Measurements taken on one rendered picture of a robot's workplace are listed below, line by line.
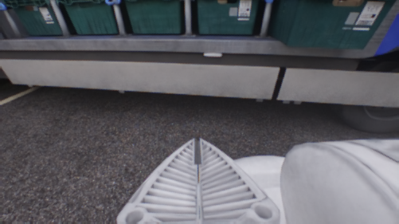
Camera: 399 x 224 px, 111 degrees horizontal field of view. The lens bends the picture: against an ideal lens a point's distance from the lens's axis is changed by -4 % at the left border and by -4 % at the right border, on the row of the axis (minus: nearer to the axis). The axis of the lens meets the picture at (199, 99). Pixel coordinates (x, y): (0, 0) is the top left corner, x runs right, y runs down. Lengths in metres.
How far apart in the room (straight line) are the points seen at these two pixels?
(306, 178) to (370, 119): 1.43
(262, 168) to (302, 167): 0.34
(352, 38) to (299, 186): 0.79
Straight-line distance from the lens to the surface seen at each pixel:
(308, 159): 0.20
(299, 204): 0.23
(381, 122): 1.68
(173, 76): 0.95
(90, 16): 1.33
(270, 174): 0.55
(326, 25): 0.85
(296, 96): 1.05
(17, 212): 1.19
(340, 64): 1.10
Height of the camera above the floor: 0.78
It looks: 31 degrees down
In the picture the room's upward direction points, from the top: straight up
